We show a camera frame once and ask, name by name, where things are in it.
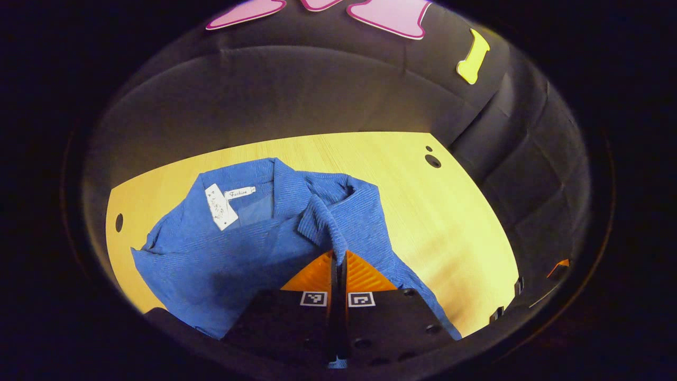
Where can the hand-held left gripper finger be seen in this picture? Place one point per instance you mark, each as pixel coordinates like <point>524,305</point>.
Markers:
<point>344,323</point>
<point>333,323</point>

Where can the black backdrop cloth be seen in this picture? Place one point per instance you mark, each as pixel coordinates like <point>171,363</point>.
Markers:
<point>317,90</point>

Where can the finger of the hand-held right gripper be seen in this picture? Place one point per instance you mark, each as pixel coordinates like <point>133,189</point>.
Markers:
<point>558,267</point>

